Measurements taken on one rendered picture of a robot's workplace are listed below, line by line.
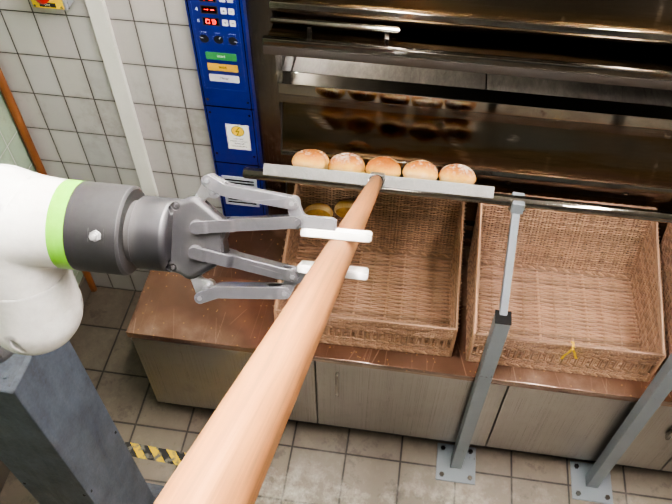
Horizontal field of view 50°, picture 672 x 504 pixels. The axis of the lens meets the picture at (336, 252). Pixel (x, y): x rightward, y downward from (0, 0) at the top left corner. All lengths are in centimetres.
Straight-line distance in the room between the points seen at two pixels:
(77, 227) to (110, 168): 192
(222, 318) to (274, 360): 200
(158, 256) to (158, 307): 169
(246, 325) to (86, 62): 94
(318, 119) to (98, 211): 158
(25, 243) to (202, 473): 54
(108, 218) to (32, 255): 9
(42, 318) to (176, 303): 159
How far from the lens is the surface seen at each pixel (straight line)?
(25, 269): 79
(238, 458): 26
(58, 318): 85
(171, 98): 233
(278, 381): 33
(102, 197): 73
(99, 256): 73
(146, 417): 288
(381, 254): 247
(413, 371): 224
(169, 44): 220
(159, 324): 237
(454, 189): 171
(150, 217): 72
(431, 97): 214
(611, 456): 259
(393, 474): 271
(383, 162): 199
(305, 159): 201
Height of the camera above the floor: 251
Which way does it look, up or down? 51 degrees down
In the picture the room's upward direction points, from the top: straight up
